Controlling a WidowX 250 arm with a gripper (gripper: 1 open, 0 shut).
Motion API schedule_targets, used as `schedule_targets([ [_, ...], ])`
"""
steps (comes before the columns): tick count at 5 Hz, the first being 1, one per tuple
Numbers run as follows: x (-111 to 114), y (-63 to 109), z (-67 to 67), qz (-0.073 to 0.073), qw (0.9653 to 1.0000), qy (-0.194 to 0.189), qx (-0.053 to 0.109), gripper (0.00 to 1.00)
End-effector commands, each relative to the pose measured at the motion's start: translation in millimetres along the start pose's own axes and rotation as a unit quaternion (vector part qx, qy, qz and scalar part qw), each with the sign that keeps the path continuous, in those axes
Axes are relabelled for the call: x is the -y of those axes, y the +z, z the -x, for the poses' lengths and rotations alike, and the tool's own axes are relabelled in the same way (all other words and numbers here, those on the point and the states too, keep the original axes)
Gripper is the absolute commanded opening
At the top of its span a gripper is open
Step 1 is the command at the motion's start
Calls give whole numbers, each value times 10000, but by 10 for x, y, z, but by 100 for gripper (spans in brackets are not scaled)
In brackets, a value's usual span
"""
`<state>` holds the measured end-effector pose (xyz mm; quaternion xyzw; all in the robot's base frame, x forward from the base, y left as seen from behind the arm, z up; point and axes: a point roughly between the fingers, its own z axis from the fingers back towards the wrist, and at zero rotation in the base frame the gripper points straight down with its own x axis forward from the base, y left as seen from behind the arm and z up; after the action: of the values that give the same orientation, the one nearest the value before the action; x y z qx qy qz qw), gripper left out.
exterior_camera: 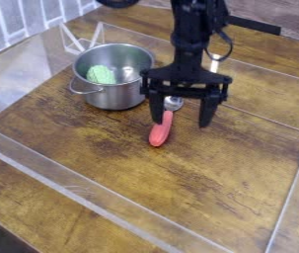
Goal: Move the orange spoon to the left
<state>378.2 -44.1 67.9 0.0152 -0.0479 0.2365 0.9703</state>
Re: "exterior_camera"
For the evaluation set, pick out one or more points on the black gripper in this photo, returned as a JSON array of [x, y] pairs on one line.
[[199, 84]]

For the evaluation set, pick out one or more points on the orange handled metal spoon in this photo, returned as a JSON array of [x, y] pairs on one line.
[[159, 131]]

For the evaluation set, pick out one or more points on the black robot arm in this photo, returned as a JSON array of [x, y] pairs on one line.
[[198, 19]]

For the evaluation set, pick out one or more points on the stainless steel pot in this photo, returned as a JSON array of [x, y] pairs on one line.
[[126, 59]]

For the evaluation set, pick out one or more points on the green knitted ball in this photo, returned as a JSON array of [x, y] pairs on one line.
[[99, 74]]

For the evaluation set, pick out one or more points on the black strip on table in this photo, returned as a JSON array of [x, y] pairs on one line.
[[254, 25]]

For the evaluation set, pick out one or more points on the clear acrylic barrier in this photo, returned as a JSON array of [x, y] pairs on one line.
[[87, 188]]

